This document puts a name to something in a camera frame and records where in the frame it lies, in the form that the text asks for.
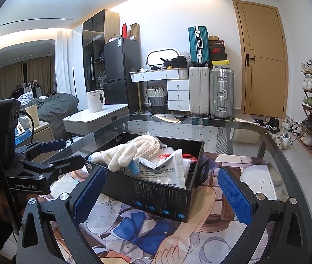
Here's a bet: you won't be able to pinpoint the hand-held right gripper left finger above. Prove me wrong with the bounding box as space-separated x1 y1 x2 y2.
17 166 109 264

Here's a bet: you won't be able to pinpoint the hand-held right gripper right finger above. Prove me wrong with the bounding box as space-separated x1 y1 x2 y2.
217 167 310 264

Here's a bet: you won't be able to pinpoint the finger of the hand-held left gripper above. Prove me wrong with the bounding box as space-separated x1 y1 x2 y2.
21 154 86 185
14 139 66 161

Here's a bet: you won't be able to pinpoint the white plush toy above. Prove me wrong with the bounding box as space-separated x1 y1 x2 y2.
88 140 138 174

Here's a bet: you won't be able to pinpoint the black cardboard box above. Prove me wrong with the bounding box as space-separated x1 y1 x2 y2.
86 132 211 223

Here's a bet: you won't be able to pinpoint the red white packet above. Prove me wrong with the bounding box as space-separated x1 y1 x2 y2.
159 154 198 162

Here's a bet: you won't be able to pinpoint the white printed packet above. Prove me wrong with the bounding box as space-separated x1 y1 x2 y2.
138 148 191 190

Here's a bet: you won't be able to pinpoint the bagged white cord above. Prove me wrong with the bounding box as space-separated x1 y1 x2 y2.
128 135 173 161

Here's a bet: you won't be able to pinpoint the person's left hand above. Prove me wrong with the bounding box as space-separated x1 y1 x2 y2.
0 190 16 223

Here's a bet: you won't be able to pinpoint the beige side cabinet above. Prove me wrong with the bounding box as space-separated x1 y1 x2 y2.
15 119 55 157

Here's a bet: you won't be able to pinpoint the blue plastic bag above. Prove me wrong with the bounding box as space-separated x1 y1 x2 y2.
14 132 34 146

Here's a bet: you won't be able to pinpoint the cream container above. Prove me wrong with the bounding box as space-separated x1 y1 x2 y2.
25 104 40 128

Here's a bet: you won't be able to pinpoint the dark grey beanbag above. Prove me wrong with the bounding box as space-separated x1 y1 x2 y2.
29 92 79 128

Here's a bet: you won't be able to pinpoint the white low cabinet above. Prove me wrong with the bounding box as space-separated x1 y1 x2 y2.
63 104 130 138

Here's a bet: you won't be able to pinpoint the brown curtains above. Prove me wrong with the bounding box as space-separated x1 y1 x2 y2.
0 56 56 99

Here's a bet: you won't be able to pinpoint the printed desk mat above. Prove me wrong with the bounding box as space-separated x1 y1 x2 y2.
39 154 291 264

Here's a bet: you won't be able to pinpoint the white electric kettle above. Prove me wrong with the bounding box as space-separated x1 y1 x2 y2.
87 89 106 113

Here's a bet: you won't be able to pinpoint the loose shoes pile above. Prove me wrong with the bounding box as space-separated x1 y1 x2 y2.
252 115 303 150

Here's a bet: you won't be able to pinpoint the white curtain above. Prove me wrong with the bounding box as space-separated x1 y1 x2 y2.
55 30 75 97

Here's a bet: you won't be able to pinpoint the silver suitcase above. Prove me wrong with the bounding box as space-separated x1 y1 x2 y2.
209 68 235 119

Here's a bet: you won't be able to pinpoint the black fridge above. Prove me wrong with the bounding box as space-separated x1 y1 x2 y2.
103 38 142 113

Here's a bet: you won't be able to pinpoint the grey white laundry basket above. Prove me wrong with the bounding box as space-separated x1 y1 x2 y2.
146 85 169 114

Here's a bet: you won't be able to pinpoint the white suitcase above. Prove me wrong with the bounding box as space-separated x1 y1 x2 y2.
188 66 211 117

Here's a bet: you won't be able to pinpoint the white vanity desk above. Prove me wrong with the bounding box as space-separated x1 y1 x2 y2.
130 69 191 116

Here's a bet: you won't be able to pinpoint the dark glass wardrobe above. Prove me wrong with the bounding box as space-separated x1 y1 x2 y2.
82 9 120 94

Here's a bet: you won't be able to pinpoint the black yellow shoe box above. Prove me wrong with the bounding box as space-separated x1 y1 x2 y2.
211 60 231 69

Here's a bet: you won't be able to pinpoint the oval lit mirror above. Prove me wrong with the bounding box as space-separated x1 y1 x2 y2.
146 48 181 69

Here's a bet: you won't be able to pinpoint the brown flat cardboard box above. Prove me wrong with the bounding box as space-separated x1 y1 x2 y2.
130 23 140 41

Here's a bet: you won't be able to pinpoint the wooden door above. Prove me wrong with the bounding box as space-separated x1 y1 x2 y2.
232 0 288 119

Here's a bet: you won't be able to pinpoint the black bag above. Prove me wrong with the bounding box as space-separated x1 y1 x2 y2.
171 56 187 69

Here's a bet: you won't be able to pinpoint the teal suitcase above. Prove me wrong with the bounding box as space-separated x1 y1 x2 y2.
188 26 210 68

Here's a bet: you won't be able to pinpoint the clothes rail with clothes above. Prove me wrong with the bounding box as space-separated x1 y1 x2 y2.
13 80 54 99

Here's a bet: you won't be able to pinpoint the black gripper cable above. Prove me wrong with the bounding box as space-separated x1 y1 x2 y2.
0 121 21 242

